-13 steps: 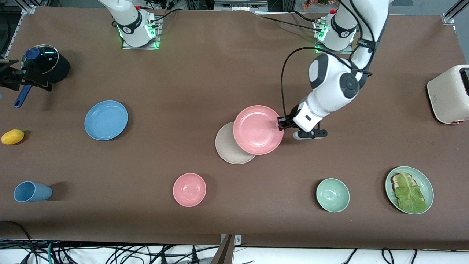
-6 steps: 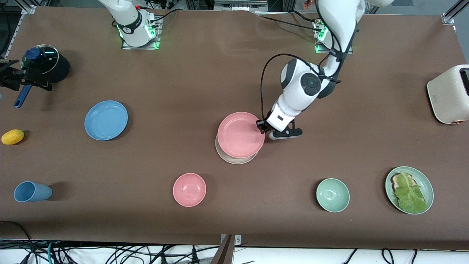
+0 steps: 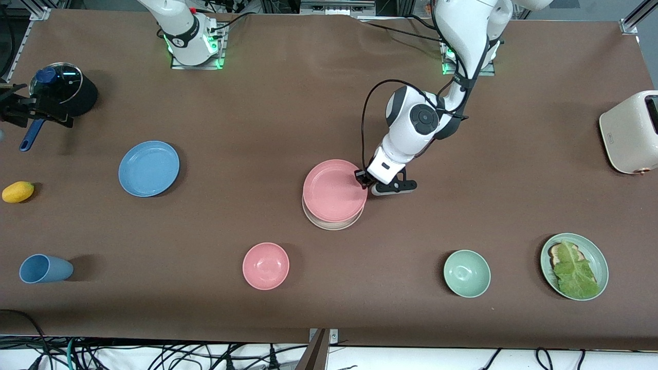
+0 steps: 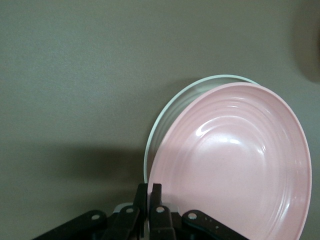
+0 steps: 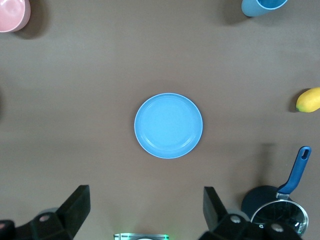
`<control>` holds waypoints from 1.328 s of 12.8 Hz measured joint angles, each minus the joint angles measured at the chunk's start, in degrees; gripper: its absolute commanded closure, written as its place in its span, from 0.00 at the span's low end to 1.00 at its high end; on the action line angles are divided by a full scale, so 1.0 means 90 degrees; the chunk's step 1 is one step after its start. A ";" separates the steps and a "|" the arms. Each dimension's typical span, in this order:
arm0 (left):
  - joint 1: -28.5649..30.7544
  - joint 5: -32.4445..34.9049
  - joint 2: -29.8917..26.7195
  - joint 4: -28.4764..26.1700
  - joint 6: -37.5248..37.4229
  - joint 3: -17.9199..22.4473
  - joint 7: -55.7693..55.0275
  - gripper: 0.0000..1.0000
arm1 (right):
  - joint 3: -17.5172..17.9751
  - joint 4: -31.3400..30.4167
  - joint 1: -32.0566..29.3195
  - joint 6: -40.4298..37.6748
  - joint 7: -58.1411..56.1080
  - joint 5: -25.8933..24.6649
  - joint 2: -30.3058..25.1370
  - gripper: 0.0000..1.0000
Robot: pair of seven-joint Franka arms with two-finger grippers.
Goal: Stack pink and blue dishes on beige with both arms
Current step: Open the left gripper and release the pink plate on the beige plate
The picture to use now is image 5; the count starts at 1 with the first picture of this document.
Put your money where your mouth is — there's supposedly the saucepan with blue handle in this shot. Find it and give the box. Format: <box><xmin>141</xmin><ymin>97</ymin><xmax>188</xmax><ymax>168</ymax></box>
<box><xmin>240</xmin><ymin>146</ymin><xmax>312</xmax><ymax>238</ymax></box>

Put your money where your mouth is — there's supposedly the blue cup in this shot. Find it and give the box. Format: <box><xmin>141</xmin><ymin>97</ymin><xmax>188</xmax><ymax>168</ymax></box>
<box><xmin>241</xmin><ymin>0</ymin><xmax>290</xmax><ymax>18</ymax></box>

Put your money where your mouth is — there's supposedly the pink bowl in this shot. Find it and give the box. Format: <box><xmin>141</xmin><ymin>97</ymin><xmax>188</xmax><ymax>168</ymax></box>
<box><xmin>0</xmin><ymin>0</ymin><xmax>32</xmax><ymax>33</ymax></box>

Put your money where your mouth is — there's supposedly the brown table cover sheet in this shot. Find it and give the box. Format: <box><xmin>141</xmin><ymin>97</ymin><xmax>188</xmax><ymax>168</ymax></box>
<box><xmin>0</xmin><ymin>0</ymin><xmax>320</xmax><ymax>240</ymax></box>

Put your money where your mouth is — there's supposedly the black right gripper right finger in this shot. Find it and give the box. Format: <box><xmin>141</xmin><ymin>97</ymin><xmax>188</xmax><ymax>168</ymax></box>
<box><xmin>198</xmin><ymin>186</ymin><xmax>302</xmax><ymax>240</ymax></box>

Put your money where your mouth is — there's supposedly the blue plate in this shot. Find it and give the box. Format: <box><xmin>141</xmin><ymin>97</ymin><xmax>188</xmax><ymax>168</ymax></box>
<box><xmin>133</xmin><ymin>92</ymin><xmax>204</xmax><ymax>160</ymax></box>

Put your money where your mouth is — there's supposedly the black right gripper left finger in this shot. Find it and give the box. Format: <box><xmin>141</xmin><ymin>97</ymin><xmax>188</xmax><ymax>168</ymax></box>
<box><xmin>0</xmin><ymin>184</ymin><xmax>91</xmax><ymax>240</ymax></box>

